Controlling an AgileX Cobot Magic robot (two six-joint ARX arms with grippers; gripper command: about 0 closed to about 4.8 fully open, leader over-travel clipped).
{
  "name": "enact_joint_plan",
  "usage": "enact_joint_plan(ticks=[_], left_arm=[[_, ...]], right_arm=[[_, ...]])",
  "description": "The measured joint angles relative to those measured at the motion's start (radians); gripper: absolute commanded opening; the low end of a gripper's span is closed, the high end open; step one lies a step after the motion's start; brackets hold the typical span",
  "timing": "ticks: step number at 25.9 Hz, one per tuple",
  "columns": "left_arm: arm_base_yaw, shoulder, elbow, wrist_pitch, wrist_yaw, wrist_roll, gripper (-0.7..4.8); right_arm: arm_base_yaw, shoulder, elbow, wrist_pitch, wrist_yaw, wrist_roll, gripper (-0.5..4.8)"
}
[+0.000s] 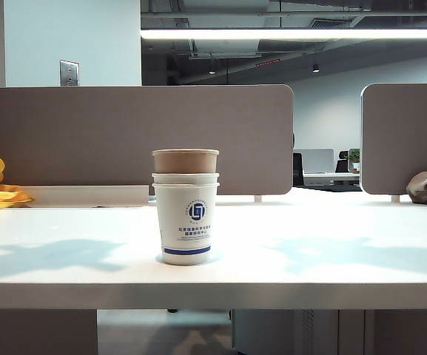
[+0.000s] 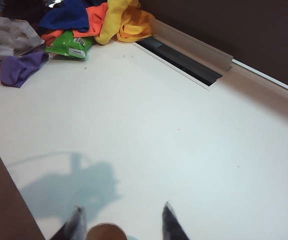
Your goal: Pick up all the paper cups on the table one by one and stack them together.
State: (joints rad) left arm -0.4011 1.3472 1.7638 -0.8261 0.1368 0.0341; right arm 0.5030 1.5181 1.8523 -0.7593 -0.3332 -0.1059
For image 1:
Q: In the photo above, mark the white paper cup blue logo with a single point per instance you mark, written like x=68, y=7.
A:
x=185, y=178
x=185, y=236

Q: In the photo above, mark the brown kraft paper cup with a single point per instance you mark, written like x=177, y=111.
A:
x=185, y=162

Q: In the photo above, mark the white partition foot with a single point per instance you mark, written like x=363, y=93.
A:
x=258, y=198
x=394, y=198

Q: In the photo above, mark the white background desk screen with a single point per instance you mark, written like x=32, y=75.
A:
x=315, y=161

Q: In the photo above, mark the white background desk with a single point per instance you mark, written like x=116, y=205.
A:
x=339, y=177

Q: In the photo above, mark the black office chair with headrest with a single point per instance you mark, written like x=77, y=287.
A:
x=342, y=162

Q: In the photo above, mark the wide grey desk partition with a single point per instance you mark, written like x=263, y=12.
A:
x=87, y=137

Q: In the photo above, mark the green potted plant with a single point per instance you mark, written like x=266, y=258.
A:
x=354, y=157

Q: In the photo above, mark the black ceiling spot lamp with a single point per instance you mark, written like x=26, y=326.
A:
x=315, y=68

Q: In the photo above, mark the long ceiling strip light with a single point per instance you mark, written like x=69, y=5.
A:
x=291, y=34

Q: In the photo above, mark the grey under-desk cabinet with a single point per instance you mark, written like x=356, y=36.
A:
x=283, y=333

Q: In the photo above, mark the narrow grey desk partition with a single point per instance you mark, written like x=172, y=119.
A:
x=405, y=140

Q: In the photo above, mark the grey desk side panel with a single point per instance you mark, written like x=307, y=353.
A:
x=35, y=333

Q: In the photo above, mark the metal wall switch plate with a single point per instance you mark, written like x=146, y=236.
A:
x=69, y=73

